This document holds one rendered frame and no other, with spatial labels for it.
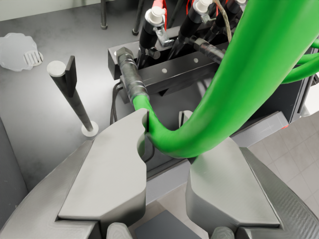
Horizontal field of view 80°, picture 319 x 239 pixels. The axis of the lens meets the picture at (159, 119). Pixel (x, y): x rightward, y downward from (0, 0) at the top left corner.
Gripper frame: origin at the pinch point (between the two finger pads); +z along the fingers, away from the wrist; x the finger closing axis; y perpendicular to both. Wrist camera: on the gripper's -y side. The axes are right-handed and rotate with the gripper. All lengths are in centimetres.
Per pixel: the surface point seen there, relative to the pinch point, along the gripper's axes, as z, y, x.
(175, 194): 77, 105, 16
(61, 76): 5.4, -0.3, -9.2
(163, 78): 27.1, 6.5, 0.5
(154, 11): 17.8, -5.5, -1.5
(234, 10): 26.3, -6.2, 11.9
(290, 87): 31.9, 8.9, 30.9
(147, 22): 18.3, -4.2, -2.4
